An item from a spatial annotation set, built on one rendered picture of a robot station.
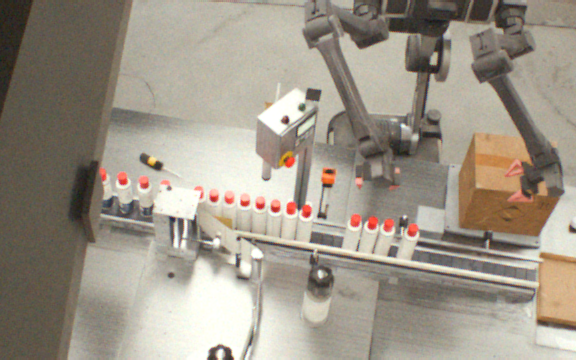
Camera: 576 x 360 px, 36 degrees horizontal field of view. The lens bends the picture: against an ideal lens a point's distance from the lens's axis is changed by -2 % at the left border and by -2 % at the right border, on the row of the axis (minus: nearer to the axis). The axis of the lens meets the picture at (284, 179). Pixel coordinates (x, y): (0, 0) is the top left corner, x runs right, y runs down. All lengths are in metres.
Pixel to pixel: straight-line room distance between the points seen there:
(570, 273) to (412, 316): 0.62
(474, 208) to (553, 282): 0.40
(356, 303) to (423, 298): 0.25
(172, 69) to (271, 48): 0.54
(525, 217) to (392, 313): 0.59
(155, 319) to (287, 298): 0.45
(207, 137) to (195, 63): 1.37
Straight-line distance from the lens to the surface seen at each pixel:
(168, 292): 3.09
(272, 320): 3.05
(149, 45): 4.92
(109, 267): 3.21
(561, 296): 3.34
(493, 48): 2.75
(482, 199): 3.19
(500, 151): 3.24
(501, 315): 3.24
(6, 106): 0.32
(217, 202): 3.07
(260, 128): 2.76
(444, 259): 3.24
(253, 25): 5.00
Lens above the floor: 3.64
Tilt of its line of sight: 56 degrees down
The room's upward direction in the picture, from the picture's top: 6 degrees clockwise
